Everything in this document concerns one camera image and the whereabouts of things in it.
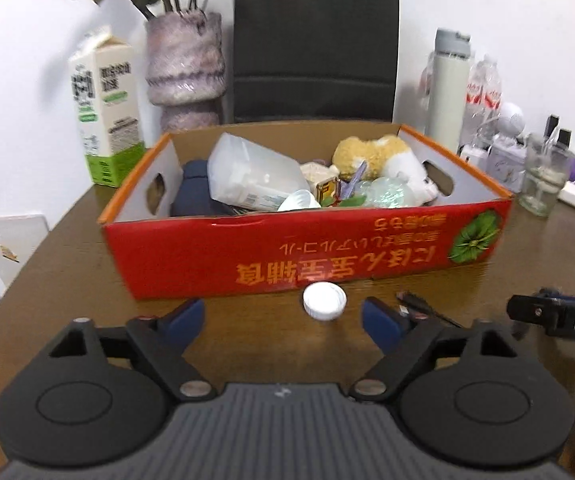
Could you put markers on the red cardboard box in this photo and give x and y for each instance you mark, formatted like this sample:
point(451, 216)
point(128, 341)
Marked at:
point(160, 256)

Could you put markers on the pink ribbed vase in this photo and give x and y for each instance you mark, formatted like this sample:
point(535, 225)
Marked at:
point(185, 69)

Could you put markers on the clear plastic bag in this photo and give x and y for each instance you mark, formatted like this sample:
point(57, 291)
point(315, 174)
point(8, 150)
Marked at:
point(244, 174)

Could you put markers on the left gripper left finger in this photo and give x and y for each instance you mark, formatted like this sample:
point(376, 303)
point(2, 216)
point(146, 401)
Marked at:
point(159, 345)

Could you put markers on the white printed tin box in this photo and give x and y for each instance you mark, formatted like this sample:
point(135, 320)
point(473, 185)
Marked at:
point(506, 163)

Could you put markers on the clear glass cup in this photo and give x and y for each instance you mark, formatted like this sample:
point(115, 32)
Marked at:
point(548, 165)

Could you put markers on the plastic water bottle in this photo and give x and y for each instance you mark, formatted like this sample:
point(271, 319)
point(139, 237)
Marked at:
point(474, 103)
point(492, 88)

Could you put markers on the white round cap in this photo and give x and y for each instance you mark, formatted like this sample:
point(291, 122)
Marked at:
point(324, 301)

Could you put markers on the white thermos bottle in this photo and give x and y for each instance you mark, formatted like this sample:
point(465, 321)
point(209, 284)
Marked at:
point(447, 97)

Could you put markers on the black paper bag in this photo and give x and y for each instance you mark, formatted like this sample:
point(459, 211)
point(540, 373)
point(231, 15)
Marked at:
point(308, 59)

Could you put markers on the small printed snack box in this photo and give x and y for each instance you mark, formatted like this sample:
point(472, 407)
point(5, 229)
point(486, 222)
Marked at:
point(323, 182)

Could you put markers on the white power adapter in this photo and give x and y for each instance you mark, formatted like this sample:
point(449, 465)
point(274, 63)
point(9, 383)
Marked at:
point(474, 156)

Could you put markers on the white green milk carton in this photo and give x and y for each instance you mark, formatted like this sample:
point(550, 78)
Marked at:
point(104, 90)

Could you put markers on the yellow white plush toy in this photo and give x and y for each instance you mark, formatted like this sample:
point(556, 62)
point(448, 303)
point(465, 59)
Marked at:
point(387, 157)

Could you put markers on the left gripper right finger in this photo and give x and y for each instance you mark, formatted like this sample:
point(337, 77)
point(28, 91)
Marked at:
point(407, 336)

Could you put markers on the navy blue pouch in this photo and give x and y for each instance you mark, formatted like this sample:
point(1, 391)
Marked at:
point(193, 197)

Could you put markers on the purple cloth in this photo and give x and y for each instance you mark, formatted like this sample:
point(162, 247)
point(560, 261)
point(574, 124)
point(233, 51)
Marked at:
point(347, 187)

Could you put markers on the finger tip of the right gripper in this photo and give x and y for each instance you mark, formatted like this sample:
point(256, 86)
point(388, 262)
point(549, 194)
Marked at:
point(548, 308)

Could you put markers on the white booklet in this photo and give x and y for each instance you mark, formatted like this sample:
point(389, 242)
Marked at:
point(20, 236)

